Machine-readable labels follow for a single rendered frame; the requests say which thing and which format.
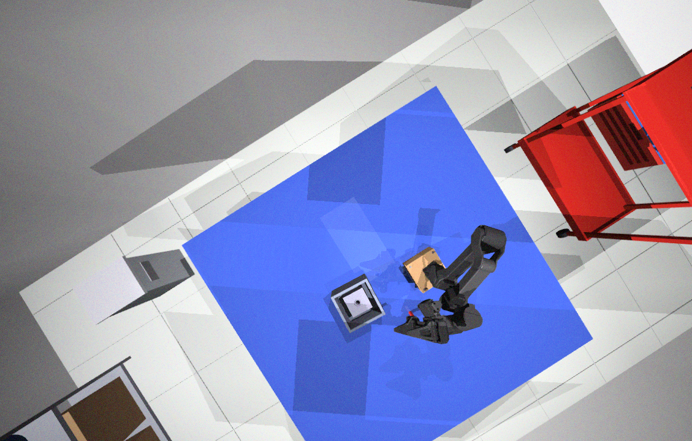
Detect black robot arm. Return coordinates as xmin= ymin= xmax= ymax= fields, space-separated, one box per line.
xmin=417 ymin=225 xmax=507 ymax=335

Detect white square plate with central hole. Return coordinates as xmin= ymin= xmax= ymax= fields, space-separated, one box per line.
xmin=343 ymin=285 xmax=373 ymax=318

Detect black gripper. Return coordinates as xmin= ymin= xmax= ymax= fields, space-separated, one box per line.
xmin=394 ymin=316 xmax=451 ymax=344

